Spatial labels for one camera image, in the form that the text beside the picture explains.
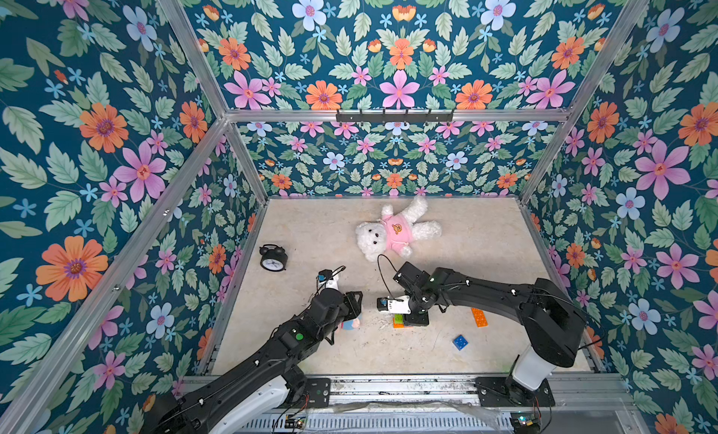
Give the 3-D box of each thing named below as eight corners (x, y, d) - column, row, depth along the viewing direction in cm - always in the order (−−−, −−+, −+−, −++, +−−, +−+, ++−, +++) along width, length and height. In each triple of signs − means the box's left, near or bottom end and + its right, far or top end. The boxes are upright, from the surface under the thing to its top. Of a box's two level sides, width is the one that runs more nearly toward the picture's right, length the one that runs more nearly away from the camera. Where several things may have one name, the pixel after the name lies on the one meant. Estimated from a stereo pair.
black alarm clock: (265, 272, 100) (256, 257, 92) (269, 258, 103) (261, 243, 96) (286, 272, 100) (279, 257, 92) (290, 258, 103) (283, 243, 96)
